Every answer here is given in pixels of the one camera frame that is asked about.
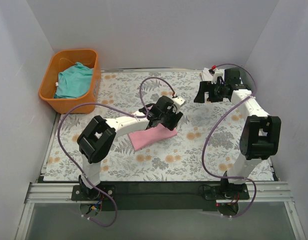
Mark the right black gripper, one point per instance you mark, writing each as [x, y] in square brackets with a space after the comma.
[206, 88]

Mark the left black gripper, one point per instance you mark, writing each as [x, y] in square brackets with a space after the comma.
[172, 121]

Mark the pink t shirt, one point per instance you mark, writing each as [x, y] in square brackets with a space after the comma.
[144, 138]

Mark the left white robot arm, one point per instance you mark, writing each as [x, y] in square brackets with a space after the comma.
[97, 138]

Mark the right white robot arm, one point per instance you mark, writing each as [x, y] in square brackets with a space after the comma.
[259, 139]

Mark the folded white t shirt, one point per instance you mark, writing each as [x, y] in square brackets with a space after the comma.
[207, 74]

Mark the floral table mat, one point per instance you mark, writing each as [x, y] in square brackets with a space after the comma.
[206, 144]

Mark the teal t shirt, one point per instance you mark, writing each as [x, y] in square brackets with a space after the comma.
[73, 82]

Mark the orange plastic basket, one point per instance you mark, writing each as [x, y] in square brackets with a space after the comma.
[60, 62]

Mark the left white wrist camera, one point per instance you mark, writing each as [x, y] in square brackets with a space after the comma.
[178, 101]

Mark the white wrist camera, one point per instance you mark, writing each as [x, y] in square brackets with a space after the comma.
[178, 101]
[216, 72]

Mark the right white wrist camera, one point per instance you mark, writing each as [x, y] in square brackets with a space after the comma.
[216, 72]

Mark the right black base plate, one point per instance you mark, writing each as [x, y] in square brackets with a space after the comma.
[219, 191]

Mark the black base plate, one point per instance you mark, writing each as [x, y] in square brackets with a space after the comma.
[81, 193]
[219, 191]

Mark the aluminium frame rail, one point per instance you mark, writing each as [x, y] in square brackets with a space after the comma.
[261, 191]

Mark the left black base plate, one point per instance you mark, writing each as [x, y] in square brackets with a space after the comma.
[81, 193]

